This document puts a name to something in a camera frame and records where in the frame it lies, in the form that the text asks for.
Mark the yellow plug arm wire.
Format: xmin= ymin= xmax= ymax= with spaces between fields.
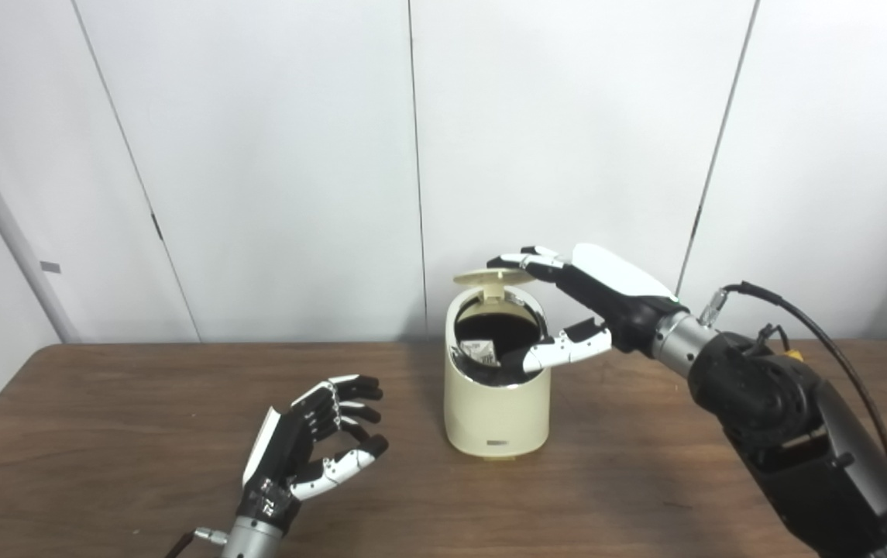
xmin=753 ymin=324 xmax=806 ymax=363

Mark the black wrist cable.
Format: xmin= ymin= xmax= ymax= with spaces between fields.
xmin=164 ymin=527 xmax=229 ymax=558
xmin=697 ymin=281 xmax=887 ymax=474

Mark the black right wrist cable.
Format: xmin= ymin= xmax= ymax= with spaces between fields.
xmin=697 ymin=281 xmax=887 ymax=474

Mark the cream round bin lid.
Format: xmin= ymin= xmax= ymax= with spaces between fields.
xmin=452 ymin=267 xmax=537 ymax=299

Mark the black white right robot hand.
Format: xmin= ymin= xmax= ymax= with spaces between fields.
xmin=487 ymin=243 xmax=684 ymax=373

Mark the white green milk carton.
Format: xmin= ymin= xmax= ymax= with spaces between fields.
xmin=461 ymin=337 xmax=500 ymax=368

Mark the black bin liner bag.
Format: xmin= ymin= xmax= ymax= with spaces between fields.
xmin=452 ymin=310 xmax=548 ymax=386

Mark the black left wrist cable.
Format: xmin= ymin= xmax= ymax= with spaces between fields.
xmin=164 ymin=527 xmax=229 ymax=558

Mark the cream-colored bin body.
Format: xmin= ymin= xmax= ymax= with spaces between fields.
xmin=444 ymin=287 xmax=552 ymax=460

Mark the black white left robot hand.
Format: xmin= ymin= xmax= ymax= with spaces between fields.
xmin=236 ymin=375 xmax=390 ymax=536

